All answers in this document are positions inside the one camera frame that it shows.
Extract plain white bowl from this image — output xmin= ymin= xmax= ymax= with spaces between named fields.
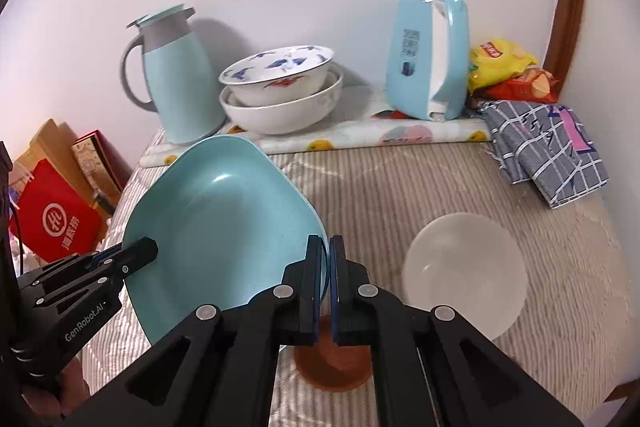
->
xmin=402 ymin=213 xmax=528 ymax=342

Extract small brown bowl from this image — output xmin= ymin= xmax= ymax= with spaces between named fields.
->
xmin=292 ymin=314 xmax=373 ymax=392

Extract light blue square plate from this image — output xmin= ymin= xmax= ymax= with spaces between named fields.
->
xmin=122 ymin=135 xmax=331 ymax=348

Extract person's left hand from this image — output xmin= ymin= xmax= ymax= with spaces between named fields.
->
xmin=22 ymin=356 xmax=92 ymax=419

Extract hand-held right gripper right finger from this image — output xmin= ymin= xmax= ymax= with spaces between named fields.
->
xmin=329 ymin=234 xmax=586 ymax=427

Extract red chips bag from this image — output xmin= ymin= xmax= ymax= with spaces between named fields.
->
xmin=482 ymin=68 xmax=560 ymax=104

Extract red paper bag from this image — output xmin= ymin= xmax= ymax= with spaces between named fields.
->
xmin=9 ymin=158 xmax=108 ymax=268

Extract blue patterned white bowl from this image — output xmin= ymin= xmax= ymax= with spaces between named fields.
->
xmin=218 ymin=45 xmax=335 ymax=106

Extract large white bowl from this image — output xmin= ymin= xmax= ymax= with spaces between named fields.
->
xmin=219 ymin=67 xmax=345 ymax=136

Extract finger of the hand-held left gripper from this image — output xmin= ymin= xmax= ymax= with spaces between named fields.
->
xmin=17 ymin=237 xmax=159 ymax=309

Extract striped bed cover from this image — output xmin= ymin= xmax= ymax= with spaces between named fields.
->
xmin=82 ymin=127 xmax=626 ymax=427

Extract light blue thermos jug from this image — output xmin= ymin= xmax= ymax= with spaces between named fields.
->
xmin=120 ymin=6 xmax=228 ymax=144

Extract yellow chips bag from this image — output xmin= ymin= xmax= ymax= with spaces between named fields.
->
xmin=467 ymin=39 xmax=540 ymax=95

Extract light blue electric kettle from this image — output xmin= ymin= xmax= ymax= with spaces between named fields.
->
xmin=385 ymin=0 xmax=470 ymax=122

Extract patterned brown book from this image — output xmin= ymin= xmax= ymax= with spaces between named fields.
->
xmin=71 ymin=129 xmax=132 ymax=208

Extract rolled fruit print mat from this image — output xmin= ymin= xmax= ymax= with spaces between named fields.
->
xmin=139 ymin=104 xmax=493 ymax=168

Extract brown cardboard boxes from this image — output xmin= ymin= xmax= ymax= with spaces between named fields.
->
xmin=12 ymin=118 xmax=96 ymax=208

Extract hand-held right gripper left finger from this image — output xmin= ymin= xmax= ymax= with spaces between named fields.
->
xmin=62 ymin=234 xmax=331 ymax=427

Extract grey checked cloth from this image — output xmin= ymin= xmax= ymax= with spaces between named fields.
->
xmin=477 ymin=99 xmax=611 ymax=209

